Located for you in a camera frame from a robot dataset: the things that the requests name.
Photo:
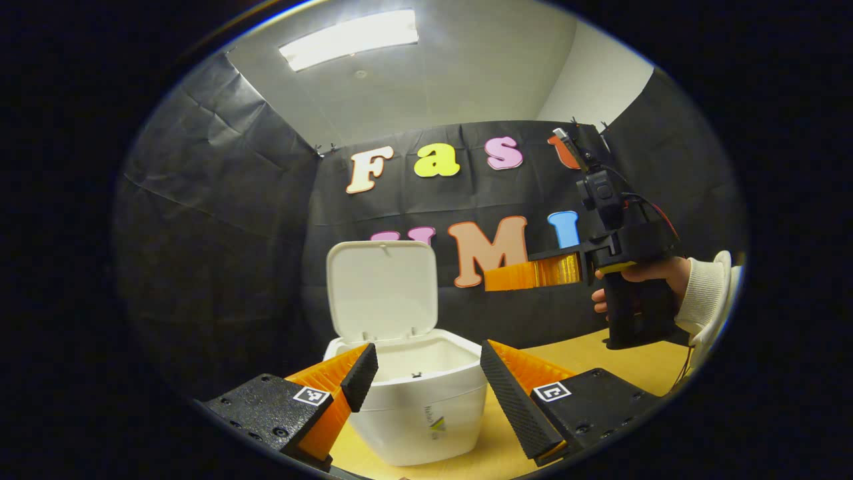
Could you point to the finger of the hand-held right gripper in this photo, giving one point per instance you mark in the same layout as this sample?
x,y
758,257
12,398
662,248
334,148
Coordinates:
x,y
533,276

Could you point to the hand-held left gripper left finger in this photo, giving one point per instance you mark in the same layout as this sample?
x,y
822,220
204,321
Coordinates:
x,y
361,376

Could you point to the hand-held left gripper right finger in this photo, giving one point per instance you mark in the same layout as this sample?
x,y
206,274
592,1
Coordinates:
x,y
510,400

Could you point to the white desktop garbage bin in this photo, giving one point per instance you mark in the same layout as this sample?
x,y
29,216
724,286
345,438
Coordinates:
x,y
413,413

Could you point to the wooden desktop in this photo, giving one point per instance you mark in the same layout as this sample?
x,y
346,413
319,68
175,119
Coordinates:
x,y
626,363

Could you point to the black backdrop cloth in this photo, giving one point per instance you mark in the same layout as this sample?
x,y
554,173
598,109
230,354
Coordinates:
x,y
220,266

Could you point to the ceiling light panel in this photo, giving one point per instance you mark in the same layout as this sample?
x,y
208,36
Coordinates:
x,y
346,38

